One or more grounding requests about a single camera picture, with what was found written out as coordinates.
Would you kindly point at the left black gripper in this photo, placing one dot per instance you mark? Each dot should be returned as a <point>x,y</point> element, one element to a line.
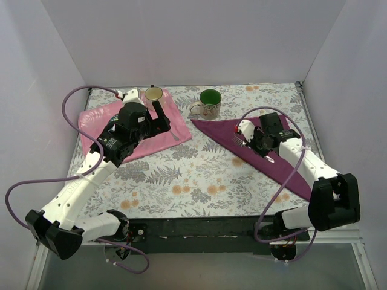
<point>161,123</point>

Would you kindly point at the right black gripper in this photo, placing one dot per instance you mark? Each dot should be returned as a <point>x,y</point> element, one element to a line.
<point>252,144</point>

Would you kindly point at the silver fork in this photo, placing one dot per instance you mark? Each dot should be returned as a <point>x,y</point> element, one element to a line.
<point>241,143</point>

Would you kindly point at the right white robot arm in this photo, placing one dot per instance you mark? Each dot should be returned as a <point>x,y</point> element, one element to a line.
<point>334,200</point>

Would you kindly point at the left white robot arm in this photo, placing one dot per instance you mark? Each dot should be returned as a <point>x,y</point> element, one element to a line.
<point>57,225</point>

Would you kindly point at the cream ceramic cup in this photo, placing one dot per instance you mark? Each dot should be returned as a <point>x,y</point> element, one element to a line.
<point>154,94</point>

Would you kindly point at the silver spoon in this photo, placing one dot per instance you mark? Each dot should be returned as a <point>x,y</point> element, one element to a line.
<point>174,136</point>

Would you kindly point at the green floral mug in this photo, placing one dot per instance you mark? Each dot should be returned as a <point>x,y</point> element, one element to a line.
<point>208,105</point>

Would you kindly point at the floral tablecloth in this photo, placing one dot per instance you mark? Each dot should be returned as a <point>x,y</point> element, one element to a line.
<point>199,177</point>

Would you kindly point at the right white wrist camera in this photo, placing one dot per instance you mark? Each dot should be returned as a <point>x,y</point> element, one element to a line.
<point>245,130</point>

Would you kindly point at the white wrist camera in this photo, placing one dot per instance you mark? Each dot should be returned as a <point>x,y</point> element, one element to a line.
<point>245,130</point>
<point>130,96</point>

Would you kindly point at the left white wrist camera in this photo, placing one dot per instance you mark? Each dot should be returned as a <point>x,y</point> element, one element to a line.
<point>130,96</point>

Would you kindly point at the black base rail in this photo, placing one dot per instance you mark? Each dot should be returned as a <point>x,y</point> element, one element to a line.
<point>232,234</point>

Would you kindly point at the aluminium frame rail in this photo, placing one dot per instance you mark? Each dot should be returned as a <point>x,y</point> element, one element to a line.
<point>337,260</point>

